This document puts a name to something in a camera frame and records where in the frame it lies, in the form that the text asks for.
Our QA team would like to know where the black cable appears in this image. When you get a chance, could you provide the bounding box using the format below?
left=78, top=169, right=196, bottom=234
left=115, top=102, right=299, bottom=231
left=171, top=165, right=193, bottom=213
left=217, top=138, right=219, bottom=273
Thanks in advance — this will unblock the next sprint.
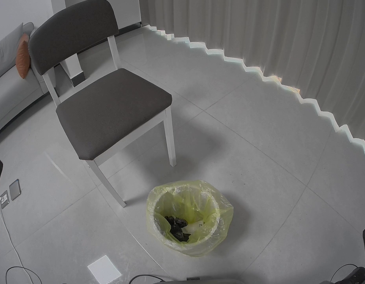
left=330, top=263, right=360, bottom=284
left=6, top=266, right=38, bottom=284
left=132, top=274, right=164, bottom=284

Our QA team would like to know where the dark grey upholstered chair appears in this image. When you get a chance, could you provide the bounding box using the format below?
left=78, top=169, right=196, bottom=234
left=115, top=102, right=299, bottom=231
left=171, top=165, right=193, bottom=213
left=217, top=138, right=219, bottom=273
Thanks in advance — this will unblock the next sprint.
left=28, top=0, right=176, bottom=208

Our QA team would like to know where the crumpled white paper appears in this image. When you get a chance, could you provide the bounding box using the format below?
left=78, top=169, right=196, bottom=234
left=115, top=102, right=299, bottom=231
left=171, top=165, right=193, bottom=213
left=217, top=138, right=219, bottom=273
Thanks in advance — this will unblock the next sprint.
left=182, top=222, right=207, bottom=236

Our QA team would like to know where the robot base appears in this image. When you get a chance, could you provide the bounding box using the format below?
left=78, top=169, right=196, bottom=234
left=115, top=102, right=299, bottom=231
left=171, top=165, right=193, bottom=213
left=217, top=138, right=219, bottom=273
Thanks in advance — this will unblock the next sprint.
left=153, top=278, right=237, bottom=284

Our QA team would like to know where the yellow plastic bag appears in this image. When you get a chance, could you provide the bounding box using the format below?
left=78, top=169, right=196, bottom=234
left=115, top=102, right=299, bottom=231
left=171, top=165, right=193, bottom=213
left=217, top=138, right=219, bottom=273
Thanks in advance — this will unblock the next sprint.
left=146, top=180, right=234, bottom=257

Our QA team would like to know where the white curtain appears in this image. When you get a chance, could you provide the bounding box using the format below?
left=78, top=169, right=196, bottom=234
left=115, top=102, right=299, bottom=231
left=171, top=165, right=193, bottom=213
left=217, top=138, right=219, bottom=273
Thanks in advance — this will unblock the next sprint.
left=138, top=0, right=365, bottom=160

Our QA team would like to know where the pale grey sofa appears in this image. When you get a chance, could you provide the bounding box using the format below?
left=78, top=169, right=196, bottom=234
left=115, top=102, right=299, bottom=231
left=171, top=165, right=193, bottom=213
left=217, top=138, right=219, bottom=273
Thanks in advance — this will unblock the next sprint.
left=0, top=22, right=50, bottom=138

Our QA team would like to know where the white cable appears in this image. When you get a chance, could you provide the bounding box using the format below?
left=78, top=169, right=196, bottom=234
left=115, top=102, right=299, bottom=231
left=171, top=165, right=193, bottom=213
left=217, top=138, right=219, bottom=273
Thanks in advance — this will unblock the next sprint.
left=0, top=198, right=27, bottom=271

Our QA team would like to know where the crumpled black plastic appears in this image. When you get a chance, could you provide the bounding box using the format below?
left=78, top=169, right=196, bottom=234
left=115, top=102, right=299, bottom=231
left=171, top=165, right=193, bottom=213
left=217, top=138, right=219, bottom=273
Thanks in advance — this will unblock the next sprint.
left=164, top=215, right=191, bottom=243

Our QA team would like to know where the orange cushion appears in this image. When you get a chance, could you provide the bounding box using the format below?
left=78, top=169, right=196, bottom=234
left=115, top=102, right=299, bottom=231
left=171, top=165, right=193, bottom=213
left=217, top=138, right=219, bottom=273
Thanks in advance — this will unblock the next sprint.
left=16, top=33, right=31, bottom=79

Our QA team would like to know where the white trash bin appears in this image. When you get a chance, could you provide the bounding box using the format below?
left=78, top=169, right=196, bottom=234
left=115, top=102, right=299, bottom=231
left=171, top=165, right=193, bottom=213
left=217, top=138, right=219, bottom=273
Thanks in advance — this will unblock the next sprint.
left=151, top=189, right=222, bottom=250

